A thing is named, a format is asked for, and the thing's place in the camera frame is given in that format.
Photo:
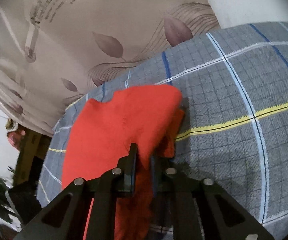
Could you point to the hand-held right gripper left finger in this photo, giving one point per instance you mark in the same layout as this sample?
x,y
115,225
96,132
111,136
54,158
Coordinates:
x,y
133,171

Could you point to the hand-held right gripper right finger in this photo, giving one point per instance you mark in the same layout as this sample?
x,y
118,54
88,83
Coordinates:
x,y
154,177

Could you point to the red rhinestone collar top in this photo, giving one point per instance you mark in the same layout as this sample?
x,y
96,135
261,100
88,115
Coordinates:
x,y
114,125

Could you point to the brown cardboard box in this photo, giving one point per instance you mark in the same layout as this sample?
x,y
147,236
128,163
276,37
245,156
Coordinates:
x,y
30,152

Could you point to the grey plaid blanket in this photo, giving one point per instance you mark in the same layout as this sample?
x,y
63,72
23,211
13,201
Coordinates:
x,y
229,100

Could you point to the black bag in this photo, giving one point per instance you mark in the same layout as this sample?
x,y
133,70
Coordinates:
x,y
23,201

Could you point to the pink cloth bundle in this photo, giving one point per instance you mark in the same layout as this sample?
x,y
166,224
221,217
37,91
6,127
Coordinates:
x,y
14,136

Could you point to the beige leaf print curtain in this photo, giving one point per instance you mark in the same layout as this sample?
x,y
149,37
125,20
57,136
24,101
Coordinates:
x,y
84,25

